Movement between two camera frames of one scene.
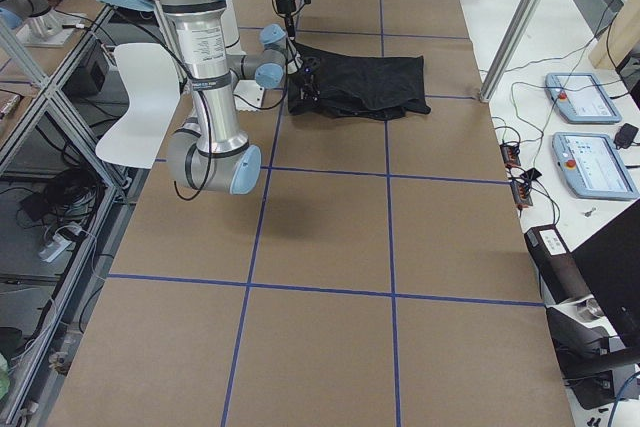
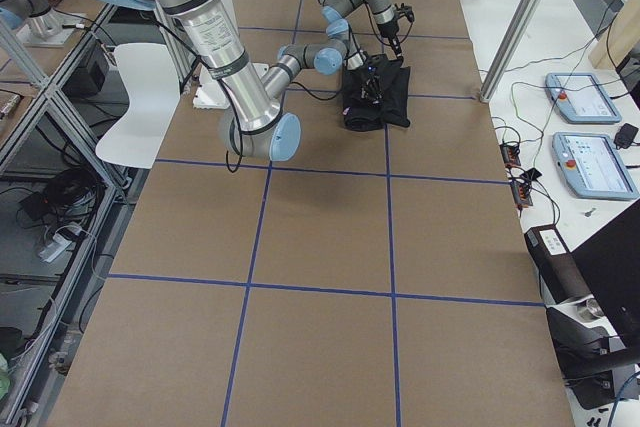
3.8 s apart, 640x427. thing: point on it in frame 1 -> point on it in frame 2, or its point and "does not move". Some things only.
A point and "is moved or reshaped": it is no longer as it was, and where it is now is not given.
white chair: [135, 137] does not move
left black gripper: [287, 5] -> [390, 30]
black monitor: [609, 262] does not move
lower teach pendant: [593, 166] does not move
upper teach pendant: [581, 98] does not move
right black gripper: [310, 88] -> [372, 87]
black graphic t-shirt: [361, 87] is moved or reshaped
